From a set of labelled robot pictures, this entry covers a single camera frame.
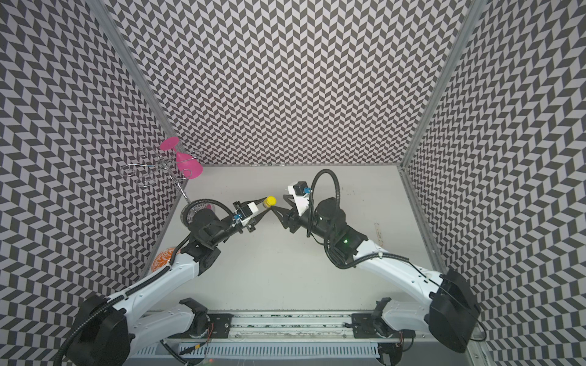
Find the yellow jar lid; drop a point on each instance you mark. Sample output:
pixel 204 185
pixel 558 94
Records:
pixel 270 201

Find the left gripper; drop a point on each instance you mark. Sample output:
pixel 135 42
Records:
pixel 260 216

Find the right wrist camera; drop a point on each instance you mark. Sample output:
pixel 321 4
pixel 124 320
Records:
pixel 301 193

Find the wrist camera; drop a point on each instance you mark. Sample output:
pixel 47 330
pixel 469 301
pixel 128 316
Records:
pixel 301 193
pixel 245 212

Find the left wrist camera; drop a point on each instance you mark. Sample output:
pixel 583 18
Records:
pixel 245 212

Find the chrome wire glass rack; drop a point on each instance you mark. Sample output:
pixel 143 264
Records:
pixel 156 166

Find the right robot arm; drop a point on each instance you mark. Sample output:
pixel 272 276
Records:
pixel 443 304

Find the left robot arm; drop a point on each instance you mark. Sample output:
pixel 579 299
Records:
pixel 109 329

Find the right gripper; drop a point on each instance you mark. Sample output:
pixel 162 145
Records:
pixel 289 216

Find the orange patterned plate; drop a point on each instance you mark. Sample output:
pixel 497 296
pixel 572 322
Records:
pixel 162 259

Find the pink plastic wine glass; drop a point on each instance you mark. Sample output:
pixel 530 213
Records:
pixel 187 165

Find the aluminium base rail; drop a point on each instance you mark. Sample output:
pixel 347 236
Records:
pixel 297 325

